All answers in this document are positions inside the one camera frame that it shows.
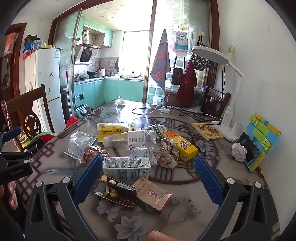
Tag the carved dark wooden chair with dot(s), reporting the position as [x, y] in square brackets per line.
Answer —
[32, 97]

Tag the white refrigerator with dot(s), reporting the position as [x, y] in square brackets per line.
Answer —
[50, 92]

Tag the person's right hand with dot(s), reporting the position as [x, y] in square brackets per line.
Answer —
[164, 236]

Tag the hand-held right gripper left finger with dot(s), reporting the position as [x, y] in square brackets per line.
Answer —
[90, 178]

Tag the steel range hood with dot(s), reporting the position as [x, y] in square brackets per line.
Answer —
[86, 54]

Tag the white cylindrical cup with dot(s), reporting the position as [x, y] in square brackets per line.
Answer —
[237, 129]

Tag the green trash bin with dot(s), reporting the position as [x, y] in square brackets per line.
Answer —
[86, 112]

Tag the blue and green tablet stand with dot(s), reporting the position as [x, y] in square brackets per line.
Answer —
[263, 136]

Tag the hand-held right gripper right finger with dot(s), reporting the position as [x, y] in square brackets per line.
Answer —
[205, 180]

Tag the black tablet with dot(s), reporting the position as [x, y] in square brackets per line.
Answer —
[248, 147]

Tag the yellow toy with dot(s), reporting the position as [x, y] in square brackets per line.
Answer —
[24, 139]

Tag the black wok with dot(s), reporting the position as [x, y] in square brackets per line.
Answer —
[92, 73]

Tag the person's left hand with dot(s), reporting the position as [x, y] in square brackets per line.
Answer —
[10, 194]

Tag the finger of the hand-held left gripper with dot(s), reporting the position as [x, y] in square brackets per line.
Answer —
[12, 134]
[33, 149]

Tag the red broom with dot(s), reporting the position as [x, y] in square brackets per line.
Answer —
[72, 121]

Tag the plaid cloth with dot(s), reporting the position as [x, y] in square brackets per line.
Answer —
[159, 62]

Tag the printed wrapper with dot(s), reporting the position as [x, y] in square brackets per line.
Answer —
[167, 153]

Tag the teal kitchen base cabinets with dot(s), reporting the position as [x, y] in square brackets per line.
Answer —
[120, 91]

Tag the white charger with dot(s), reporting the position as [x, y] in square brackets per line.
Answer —
[165, 111]

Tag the white tissue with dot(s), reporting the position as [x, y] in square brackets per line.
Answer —
[120, 100]

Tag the white paper ball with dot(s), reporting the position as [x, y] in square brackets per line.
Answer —
[239, 151]

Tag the clear plastic bag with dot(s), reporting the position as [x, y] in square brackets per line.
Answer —
[79, 143]

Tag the black patterned bag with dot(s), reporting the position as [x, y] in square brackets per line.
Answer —
[201, 61]

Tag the pink cigarette box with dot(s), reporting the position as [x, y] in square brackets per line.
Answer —
[152, 194]

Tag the blue box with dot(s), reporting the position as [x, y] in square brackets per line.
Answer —
[34, 47]

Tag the red bucket with green rim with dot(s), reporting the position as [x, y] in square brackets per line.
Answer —
[46, 138]

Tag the clear plastic bottle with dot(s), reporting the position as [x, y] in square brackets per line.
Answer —
[134, 138]

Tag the crumpled brown foil wrapper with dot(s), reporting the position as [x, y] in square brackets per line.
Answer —
[92, 153]

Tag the blue and white packet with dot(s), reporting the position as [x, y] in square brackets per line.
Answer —
[143, 156]

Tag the white desk lamp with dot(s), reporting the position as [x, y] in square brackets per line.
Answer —
[208, 55]

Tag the crushed dark cigarette box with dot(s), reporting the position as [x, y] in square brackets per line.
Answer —
[118, 192]

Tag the blue and white hanging bag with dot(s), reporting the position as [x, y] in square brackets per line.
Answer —
[182, 41]

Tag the white and blue milk carton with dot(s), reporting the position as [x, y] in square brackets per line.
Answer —
[124, 168]

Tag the yellow and white medicine box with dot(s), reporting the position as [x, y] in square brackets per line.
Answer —
[111, 132]

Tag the teal kitchen wall cabinets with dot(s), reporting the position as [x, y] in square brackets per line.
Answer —
[108, 38]

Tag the green and white packet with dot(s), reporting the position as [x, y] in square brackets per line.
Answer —
[155, 131]

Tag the dark red cloth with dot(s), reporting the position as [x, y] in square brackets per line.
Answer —
[188, 88]

